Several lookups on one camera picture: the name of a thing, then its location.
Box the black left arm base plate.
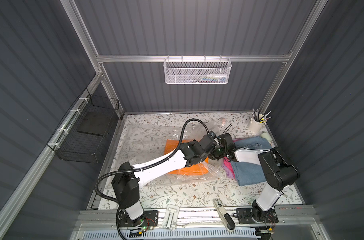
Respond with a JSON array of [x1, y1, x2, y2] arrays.
[[117, 210, 159, 228]]

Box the orange garment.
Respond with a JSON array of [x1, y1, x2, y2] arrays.
[[164, 139, 209, 176]]

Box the mint green pencil sharpener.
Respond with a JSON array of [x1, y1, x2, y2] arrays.
[[260, 132, 273, 143]]

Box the clear plastic vacuum bag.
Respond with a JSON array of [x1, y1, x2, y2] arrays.
[[110, 123, 226, 186]]

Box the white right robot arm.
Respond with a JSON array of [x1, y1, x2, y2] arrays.
[[210, 134, 300, 223]]

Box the white handheld scanner tool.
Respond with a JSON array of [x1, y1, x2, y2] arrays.
[[213, 198, 236, 232]]

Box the cream metal pencil bucket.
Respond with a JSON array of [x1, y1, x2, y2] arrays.
[[248, 113, 267, 133]]

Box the black wire side basket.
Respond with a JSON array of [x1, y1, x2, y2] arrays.
[[48, 93, 120, 164]]

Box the pink trousers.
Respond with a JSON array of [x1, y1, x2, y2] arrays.
[[222, 139, 246, 181]]

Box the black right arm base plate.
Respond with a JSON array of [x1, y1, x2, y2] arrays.
[[233, 208, 279, 225]]

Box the white plastic bracket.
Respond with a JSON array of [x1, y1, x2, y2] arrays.
[[162, 205, 180, 231]]

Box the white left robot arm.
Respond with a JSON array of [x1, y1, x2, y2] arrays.
[[112, 132, 217, 225]]

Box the black corrugated cable conduit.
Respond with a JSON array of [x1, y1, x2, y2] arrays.
[[94, 118, 211, 203]]

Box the blue jeans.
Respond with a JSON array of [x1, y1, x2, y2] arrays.
[[231, 136, 271, 187]]

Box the white wire wall basket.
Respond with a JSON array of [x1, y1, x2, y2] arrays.
[[163, 58, 232, 85]]

